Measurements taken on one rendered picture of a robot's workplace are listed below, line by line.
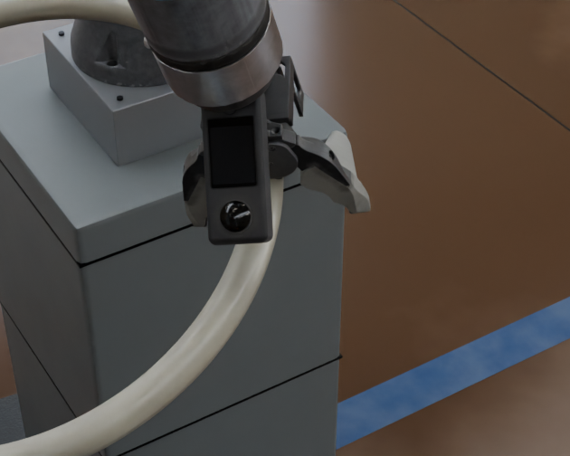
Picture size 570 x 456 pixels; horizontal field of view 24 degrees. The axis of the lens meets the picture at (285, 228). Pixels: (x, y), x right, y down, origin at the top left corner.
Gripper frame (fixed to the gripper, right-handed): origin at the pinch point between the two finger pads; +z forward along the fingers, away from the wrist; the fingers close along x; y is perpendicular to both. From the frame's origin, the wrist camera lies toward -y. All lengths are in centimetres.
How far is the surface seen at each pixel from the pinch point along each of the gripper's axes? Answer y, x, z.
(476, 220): 97, -6, 161
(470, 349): 58, -5, 146
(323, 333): 30, 12, 79
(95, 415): -20.0, 11.9, -7.7
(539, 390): 48, -17, 145
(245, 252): -7.0, 1.0, -7.8
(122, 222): 26, 29, 37
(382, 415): 41, 12, 137
